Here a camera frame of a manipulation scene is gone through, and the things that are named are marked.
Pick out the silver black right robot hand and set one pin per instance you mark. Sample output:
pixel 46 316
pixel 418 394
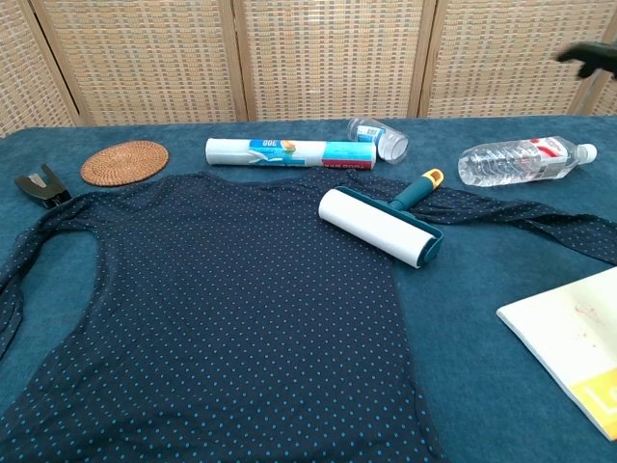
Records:
pixel 595 55

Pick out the teal white lint roller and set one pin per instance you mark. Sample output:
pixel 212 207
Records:
pixel 381 229

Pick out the white food wrap roll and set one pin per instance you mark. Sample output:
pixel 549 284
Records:
pixel 289 154

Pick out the navy polka dot shirt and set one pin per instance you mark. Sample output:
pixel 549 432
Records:
pixel 241 313

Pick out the clear plastic water bottle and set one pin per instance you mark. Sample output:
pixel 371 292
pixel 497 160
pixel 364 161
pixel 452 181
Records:
pixel 506 161

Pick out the clear plastic cup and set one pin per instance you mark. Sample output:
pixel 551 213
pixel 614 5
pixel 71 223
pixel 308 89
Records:
pixel 383 140

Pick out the woven folding screen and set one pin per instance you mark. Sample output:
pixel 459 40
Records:
pixel 328 58

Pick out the white yellow notebook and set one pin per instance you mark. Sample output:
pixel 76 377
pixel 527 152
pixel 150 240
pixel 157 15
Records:
pixel 569 328

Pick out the teal table cloth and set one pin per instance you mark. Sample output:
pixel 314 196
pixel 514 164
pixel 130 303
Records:
pixel 482 366

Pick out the round woven rattan coaster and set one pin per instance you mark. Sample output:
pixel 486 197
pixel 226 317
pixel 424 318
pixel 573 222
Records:
pixel 124 162

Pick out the black stapler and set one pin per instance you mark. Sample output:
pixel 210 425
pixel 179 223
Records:
pixel 44 190

